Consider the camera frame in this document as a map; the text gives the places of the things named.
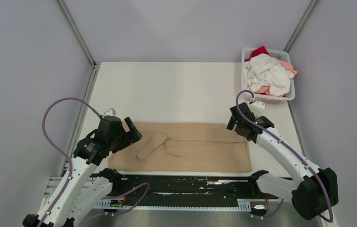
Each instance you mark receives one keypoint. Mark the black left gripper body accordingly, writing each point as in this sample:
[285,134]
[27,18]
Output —
[116,139]

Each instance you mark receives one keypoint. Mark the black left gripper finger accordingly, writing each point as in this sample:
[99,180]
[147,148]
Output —
[130,127]
[132,137]

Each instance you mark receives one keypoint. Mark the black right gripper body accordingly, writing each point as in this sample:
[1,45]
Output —
[237,129]

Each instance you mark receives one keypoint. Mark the beige t-shirt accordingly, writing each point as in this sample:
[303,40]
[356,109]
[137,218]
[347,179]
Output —
[184,147]

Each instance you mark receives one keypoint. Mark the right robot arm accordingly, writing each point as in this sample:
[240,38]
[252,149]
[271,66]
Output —
[311,189]

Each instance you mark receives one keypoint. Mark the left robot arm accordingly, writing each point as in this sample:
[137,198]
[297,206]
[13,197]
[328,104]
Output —
[67,206]

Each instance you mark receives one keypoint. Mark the white crumpled t-shirt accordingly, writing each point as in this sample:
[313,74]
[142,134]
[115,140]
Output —
[252,70]

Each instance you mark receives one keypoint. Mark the red t-shirt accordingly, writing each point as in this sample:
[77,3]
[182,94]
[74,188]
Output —
[256,52]

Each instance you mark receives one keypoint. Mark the pink t-shirt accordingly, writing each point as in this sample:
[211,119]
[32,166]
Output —
[276,78]

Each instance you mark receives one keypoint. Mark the white plastic laundry basket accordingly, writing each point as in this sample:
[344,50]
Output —
[281,55]

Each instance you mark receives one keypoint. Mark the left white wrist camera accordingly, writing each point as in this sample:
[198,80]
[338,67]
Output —
[109,112]

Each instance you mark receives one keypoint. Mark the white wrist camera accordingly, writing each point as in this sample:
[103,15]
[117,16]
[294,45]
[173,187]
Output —
[257,108]
[109,112]

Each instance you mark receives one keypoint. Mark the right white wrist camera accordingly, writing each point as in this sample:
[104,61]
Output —
[257,108]

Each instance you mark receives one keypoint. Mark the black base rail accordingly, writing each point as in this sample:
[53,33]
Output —
[185,190]

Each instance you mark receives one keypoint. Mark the white slotted cable duct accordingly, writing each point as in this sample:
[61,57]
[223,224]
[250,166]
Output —
[239,206]

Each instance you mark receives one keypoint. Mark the right aluminium frame post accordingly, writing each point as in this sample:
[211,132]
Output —
[301,24]

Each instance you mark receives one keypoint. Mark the aluminium frame post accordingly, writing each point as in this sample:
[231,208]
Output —
[301,24]
[72,25]

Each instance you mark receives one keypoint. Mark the left aluminium frame post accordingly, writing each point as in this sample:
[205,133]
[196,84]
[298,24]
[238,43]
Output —
[72,25]

